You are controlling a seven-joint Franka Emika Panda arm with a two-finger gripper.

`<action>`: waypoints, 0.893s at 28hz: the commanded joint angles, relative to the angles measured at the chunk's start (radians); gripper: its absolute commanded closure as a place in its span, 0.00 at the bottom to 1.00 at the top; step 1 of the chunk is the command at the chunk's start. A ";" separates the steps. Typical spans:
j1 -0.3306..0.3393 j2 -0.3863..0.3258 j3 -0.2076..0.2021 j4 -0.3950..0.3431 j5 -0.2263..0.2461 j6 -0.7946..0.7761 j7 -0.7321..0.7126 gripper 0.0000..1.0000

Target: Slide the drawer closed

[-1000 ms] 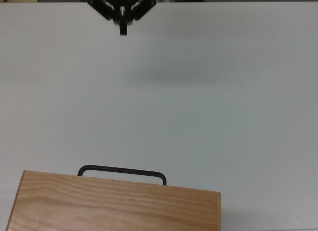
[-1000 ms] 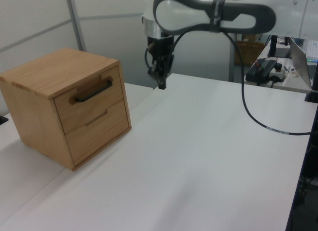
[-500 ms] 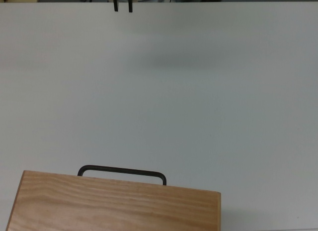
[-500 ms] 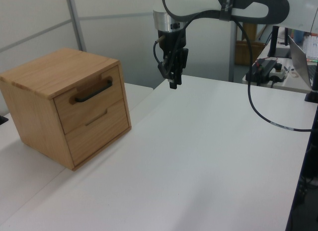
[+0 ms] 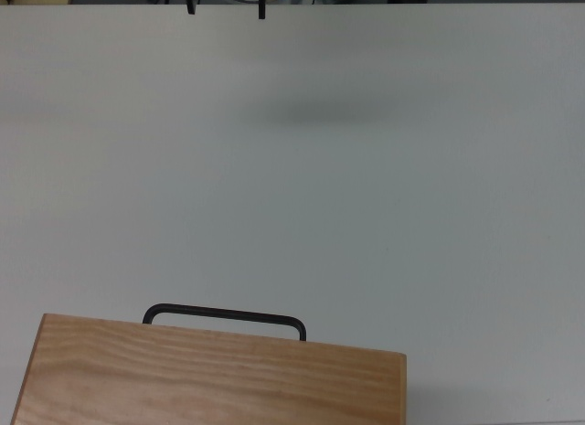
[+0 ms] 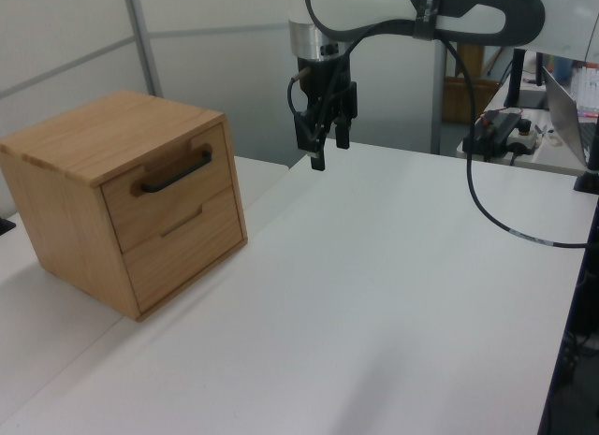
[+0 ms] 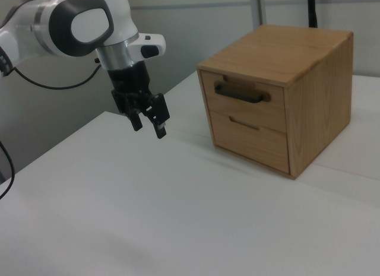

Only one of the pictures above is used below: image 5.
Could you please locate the wooden drawer with black handle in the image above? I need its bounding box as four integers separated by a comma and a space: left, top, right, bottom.
142, 303, 307, 343

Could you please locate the light wooden cabinet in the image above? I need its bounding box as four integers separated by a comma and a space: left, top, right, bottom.
8, 313, 408, 425

